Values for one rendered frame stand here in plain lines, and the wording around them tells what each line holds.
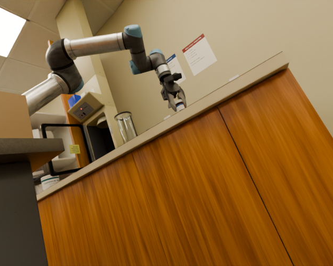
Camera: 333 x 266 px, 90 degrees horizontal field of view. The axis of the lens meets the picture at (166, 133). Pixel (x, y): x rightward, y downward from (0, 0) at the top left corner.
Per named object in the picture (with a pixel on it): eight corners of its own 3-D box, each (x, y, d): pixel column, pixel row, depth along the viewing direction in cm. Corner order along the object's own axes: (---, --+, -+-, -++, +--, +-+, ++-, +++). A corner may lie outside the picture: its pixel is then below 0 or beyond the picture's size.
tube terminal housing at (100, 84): (119, 169, 158) (98, 98, 175) (144, 157, 143) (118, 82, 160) (96, 173, 137) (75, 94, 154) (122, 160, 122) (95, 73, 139)
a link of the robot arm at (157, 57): (147, 59, 94) (161, 56, 96) (154, 75, 92) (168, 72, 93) (146, 49, 87) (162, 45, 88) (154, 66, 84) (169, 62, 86)
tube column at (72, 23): (98, 98, 175) (78, 30, 197) (118, 81, 160) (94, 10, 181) (75, 93, 154) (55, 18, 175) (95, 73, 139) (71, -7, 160)
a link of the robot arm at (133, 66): (125, 51, 85) (146, 46, 87) (131, 72, 93) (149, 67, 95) (128, 56, 79) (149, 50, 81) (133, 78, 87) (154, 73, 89)
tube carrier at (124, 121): (145, 144, 103) (134, 113, 108) (136, 143, 93) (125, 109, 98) (130, 150, 106) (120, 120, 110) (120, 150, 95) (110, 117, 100)
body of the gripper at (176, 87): (176, 99, 91) (168, 81, 94) (182, 90, 83) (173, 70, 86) (163, 102, 88) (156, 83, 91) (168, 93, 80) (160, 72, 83)
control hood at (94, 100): (82, 122, 147) (80, 113, 150) (104, 104, 132) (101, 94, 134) (69, 122, 137) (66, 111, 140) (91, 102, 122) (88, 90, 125)
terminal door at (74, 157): (93, 168, 136) (82, 124, 145) (51, 177, 111) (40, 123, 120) (93, 168, 136) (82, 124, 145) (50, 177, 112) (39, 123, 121)
